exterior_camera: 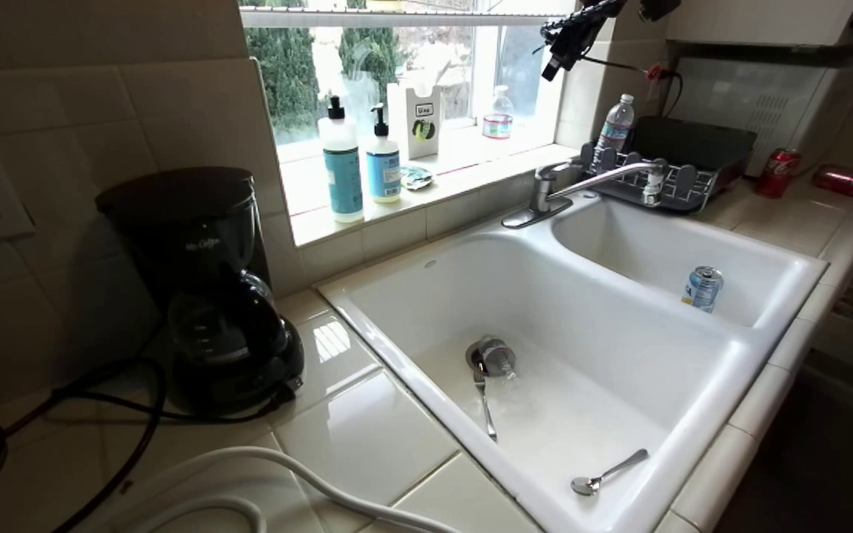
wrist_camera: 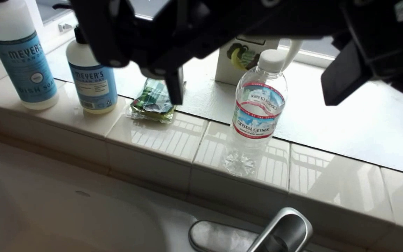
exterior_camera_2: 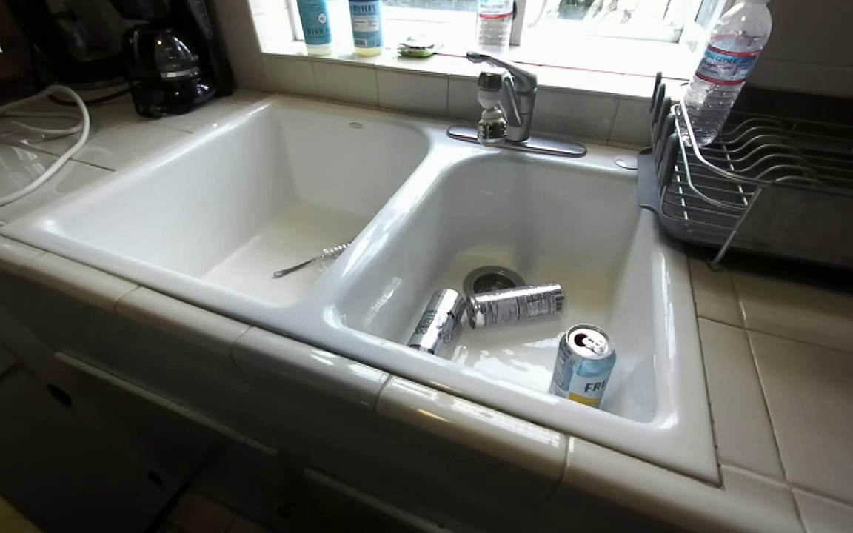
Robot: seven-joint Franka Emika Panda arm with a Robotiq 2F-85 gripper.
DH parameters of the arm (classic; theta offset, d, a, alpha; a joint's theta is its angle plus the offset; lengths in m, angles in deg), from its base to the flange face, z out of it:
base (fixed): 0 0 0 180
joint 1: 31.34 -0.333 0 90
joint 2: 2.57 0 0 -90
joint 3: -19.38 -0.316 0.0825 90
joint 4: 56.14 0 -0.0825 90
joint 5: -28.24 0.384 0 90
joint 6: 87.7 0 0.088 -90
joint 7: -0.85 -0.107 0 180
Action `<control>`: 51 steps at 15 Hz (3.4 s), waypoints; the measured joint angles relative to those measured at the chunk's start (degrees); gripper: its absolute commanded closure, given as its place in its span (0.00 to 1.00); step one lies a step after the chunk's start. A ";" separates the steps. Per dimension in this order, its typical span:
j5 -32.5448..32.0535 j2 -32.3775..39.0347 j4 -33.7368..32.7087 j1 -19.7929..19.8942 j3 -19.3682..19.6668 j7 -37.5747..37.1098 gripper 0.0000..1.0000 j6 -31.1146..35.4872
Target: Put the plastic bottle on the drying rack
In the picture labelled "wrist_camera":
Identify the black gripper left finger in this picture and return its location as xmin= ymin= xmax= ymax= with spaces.
xmin=68 ymin=0 xmax=240 ymax=106

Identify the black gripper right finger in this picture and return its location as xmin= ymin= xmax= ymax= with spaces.
xmin=319 ymin=0 xmax=403 ymax=106

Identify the clear plastic water bottle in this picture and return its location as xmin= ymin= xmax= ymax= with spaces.
xmin=221 ymin=47 xmax=289 ymax=179

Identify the small blue-label soap bottle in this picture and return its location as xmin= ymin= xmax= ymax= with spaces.
xmin=64 ymin=25 xmax=119 ymax=116

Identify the large blue-label soap bottle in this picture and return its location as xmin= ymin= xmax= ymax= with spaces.
xmin=0 ymin=0 xmax=61 ymax=112

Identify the green crumpled snack packet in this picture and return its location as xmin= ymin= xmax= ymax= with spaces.
xmin=130 ymin=77 xmax=177 ymax=126

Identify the white printed carton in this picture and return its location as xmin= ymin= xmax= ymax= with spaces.
xmin=214 ymin=35 xmax=305 ymax=88

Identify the chrome sink faucet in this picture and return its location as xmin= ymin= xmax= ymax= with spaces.
xmin=187 ymin=206 xmax=314 ymax=252

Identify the white double basin sink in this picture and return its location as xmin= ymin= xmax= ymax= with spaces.
xmin=0 ymin=137 xmax=198 ymax=252

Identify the white window frame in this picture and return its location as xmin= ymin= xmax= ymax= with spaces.
xmin=32 ymin=0 xmax=79 ymax=43

